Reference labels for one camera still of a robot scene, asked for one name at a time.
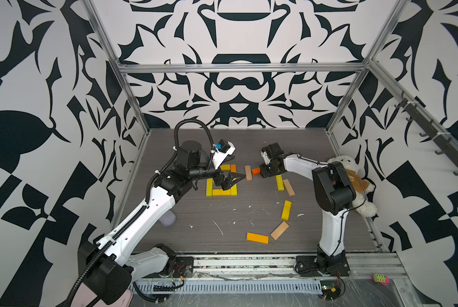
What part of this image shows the wall hook rail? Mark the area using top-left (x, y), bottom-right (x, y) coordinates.
top-left (395, 90), bottom-right (458, 177)

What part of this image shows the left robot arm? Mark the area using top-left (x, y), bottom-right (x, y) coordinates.
top-left (64, 119), bottom-right (245, 306)

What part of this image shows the green circuit board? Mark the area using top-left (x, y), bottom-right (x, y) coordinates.
top-left (319, 284), bottom-right (342, 301)

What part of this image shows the pink tray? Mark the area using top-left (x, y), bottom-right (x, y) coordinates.
top-left (71, 285), bottom-right (133, 307)

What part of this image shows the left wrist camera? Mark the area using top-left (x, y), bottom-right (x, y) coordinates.
top-left (212, 139), bottom-right (235, 170)

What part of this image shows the white teddy bear brown shirt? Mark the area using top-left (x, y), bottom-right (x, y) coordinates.
top-left (327, 156), bottom-right (377, 217)

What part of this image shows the natural wood block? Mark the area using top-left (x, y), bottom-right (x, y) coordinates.
top-left (271, 221), bottom-right (289, 240)
top-left (244, 165), bottom-right (253, 182)
top-left (283, 179), bottom-right (295, 197)

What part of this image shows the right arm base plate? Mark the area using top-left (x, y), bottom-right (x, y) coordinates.
top-left (294, 255), bottom-right (350, 277)

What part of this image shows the orange-yellow block bottom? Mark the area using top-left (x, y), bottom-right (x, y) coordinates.
top-left (246, 232), bottom-right (269, 244)

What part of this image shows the white cable duct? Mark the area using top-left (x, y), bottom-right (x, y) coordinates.
top-left (136, 280), bottom-right (322, 295)

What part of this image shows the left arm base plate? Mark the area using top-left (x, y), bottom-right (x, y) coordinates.
top-left (173, 257), bottom-right (194, 278)

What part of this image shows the pink small device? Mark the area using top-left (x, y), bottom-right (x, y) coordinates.
top-left (373, 274), bottom-right (389, 285)

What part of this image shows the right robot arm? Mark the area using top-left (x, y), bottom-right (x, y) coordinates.
top-left (260, 143), bottom-right (356, 271)

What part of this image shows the natural wood block bottom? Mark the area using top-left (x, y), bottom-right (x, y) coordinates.
top-left (271, 221), bottom-right (289, 240)

